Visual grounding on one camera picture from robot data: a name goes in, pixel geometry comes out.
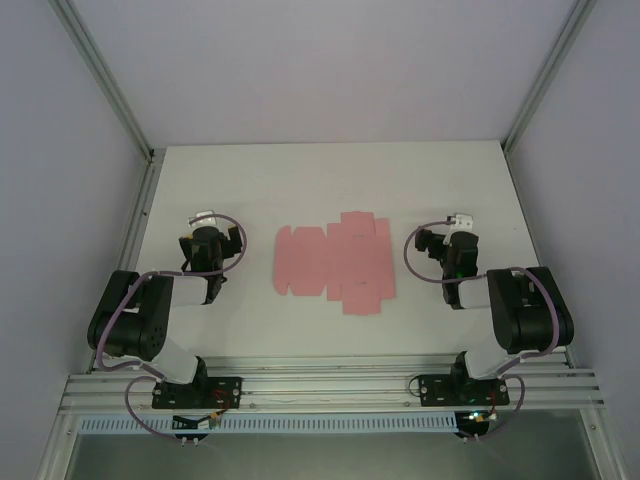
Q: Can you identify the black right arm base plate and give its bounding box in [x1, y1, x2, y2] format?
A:
[417, 373, 511, 407]

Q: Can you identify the small connector circuit board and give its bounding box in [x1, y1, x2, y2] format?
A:
[172, 414, 222, 433]

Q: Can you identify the connector board with green light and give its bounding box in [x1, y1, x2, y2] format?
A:
[455, 409, 501, 441]

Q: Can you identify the grey metal panel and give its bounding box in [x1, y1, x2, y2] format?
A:
[64, 432, 601, 480]

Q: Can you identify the pink cardboard box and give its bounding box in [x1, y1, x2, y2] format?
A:
[272, 210, 396, 316]

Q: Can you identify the aluminium table side rail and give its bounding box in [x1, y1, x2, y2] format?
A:
[84, 148, 166, 374]

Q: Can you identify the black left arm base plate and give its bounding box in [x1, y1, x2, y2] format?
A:
[151, 375, 244, 410]

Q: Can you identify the light blue slotted cable duct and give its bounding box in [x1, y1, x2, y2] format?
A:
[79, 412, 459, 435]

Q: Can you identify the aluminium frame post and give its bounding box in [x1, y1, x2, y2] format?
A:
[49, 0, 156, 161]
[501, 0, 604, 155]

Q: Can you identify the aluminium mounting rail beam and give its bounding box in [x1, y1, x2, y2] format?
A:
[59, 355, 606, 414]

